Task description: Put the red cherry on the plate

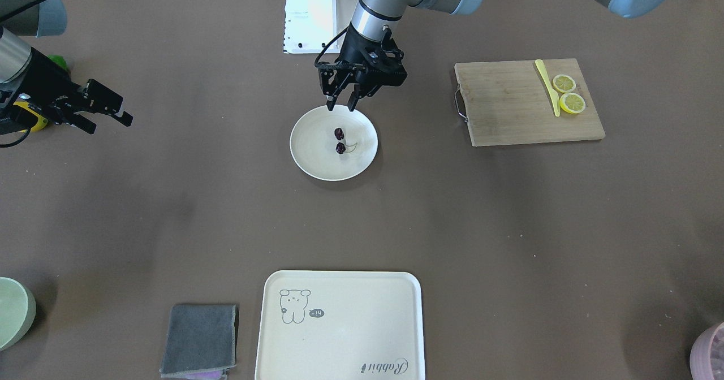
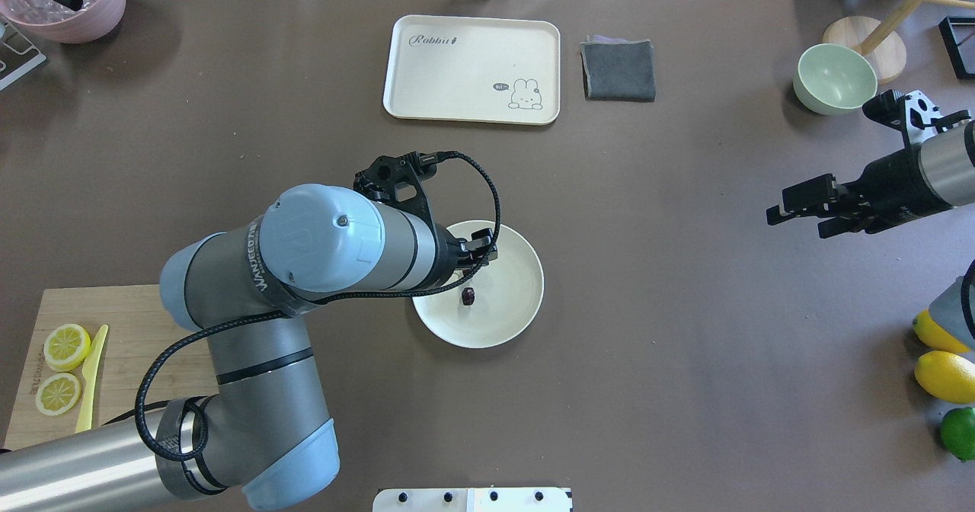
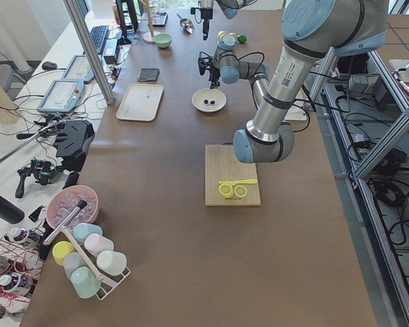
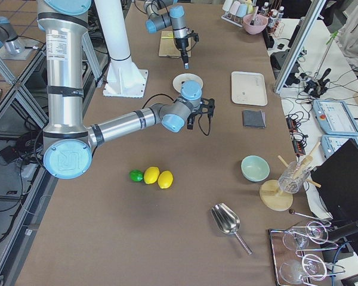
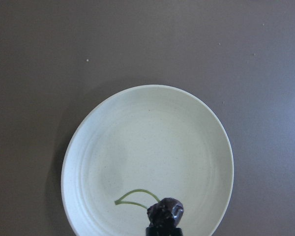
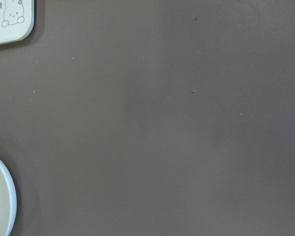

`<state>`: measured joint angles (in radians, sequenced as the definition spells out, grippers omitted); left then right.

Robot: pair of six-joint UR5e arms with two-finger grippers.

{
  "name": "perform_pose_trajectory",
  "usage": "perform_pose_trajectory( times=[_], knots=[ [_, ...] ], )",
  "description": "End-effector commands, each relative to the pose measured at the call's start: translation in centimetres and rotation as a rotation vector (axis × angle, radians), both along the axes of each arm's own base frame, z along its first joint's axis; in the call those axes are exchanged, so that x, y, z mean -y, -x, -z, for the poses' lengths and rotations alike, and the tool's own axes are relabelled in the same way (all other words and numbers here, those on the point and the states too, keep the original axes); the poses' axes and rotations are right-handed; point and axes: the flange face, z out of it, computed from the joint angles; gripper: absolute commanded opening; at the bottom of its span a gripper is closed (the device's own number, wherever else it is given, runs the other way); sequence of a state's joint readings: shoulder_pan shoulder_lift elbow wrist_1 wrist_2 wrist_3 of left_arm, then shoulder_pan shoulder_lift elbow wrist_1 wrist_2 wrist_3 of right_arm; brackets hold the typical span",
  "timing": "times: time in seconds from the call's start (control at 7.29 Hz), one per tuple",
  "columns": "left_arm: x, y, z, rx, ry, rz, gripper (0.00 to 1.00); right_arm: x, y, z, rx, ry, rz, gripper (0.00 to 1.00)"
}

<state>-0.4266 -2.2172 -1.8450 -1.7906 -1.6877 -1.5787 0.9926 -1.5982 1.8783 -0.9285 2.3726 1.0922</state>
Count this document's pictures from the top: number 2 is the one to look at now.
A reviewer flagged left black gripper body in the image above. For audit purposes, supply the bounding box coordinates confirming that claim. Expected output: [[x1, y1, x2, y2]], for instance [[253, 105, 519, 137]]
[[434, 226, 497, 287]]

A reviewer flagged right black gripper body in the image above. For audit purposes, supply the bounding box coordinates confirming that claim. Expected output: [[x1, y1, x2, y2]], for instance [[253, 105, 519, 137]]
[[831, 146, 952, 231]]

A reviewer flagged cream round plate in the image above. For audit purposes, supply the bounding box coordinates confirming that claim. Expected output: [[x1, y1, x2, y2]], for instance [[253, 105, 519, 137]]
[[412, 225, 545, 349]]

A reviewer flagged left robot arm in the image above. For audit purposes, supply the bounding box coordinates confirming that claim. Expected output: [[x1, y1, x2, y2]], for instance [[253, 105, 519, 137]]
[[2, 184, 500, 511]]

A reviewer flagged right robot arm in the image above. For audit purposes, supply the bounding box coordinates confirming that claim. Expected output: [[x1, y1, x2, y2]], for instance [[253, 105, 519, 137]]
[[766, 122, 974, 240]]

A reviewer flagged cream rabbit tray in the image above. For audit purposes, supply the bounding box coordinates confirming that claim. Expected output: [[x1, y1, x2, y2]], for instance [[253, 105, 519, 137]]
[[382, 14, 561, 126]]

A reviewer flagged light green bowl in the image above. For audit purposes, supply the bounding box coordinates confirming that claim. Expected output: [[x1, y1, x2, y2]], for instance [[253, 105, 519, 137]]
[[791, 43, 878, 116]]

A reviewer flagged yellow lemon outer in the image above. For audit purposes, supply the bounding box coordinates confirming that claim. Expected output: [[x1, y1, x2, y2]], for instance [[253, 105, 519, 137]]
[[912, 309, 971, 355]]

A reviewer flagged wooden glass stand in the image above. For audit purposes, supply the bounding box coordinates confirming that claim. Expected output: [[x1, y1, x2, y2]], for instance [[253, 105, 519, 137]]
[[821, 0, 974, 85]]

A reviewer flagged yellow lemon near lime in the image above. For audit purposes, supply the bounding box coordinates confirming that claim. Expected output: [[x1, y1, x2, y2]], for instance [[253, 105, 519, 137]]
[[913, 351, 974, 405]]

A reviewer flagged grey folded cloth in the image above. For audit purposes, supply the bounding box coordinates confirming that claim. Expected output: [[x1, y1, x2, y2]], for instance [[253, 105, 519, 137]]
[[580, 36, 657, 102]]

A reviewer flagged green lime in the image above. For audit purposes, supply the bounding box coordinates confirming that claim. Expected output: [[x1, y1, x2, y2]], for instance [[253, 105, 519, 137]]
[[939, 407, 974, 461]]

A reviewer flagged bamboo cutting board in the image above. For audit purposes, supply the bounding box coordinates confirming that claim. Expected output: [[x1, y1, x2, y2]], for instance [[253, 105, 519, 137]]
[[2, 284, 188, 450]]

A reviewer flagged yellow plastic knife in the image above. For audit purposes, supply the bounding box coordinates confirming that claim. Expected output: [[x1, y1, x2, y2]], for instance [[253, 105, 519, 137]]
[[74, 324, 110, 434]]

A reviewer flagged lemon slice upper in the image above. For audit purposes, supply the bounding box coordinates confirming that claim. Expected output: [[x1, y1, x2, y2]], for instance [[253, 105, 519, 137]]
[[43, 324, 91, 373]]

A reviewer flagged lemon slice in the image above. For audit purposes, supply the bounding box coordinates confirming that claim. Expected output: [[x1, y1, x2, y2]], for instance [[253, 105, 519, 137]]
[[35, 373, 83, 416], [43, 324, 91, 373]]

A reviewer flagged lemon slice lower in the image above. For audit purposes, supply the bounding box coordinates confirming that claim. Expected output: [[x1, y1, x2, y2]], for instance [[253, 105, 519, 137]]
[[35, 373, 83, 416]]

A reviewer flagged pink bowl with ice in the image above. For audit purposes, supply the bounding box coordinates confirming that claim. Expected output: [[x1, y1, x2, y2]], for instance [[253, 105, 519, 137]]
[[0, 0, 126, 45]]

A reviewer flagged white cup rack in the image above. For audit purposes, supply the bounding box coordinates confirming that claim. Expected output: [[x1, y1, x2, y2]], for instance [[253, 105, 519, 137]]
[[0, 17, 46, 91]]

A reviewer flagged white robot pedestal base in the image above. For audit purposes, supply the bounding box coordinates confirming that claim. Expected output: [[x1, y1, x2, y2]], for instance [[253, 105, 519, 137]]
[[372, 485, 574, 511]]

